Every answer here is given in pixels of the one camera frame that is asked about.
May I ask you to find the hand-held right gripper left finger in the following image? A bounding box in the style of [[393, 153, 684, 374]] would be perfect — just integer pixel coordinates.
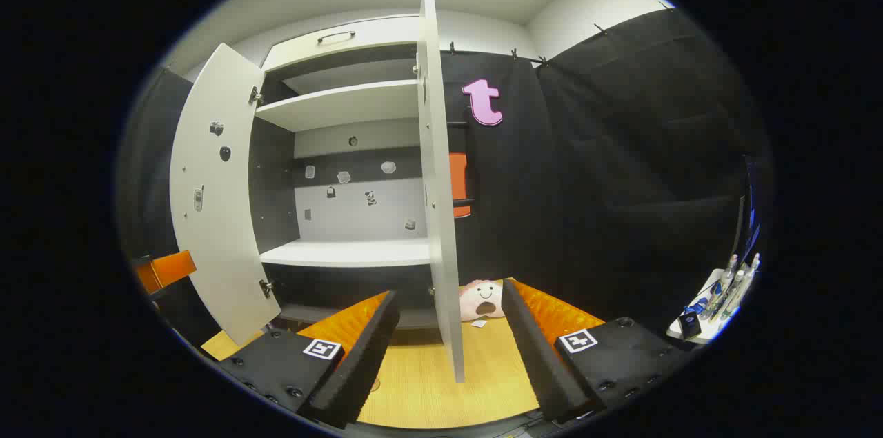
[[219, 290, 401, 430]]

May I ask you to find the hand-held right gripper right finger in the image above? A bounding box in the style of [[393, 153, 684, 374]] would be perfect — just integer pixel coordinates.
[[501, 278, 691, 424]]

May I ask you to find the white side table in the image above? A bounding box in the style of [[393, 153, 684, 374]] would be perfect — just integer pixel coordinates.
[[666, 269, 742, 346]]

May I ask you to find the white cabinet door phone sticker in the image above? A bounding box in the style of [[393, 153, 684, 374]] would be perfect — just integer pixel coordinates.
[[169, 43, 282, 347]]

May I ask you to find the pink smiling plush toy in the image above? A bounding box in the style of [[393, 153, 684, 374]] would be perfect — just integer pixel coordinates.
[[459, 279, 506, 327]]

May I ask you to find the small clear bottle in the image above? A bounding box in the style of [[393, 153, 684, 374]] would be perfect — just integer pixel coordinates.
[[735, 253, 761, 308], [721, 270, 747, 318], [711, 253, 739, 308]]

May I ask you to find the white upper cabinet door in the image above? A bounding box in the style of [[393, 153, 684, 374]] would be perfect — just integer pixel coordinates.
[[261, 14, 421, 73]]

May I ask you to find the white cabinet door cat sticker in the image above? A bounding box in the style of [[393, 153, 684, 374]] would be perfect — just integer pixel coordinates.
[[416, 0, 466, 384]]

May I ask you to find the white and grey cabinet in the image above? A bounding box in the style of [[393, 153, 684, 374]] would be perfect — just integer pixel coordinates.
[[248, 14, 442, 328]]

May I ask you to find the black backdrop cloth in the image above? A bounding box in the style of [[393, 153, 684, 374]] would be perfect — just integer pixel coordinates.
[[117, 7, 768, 337]]

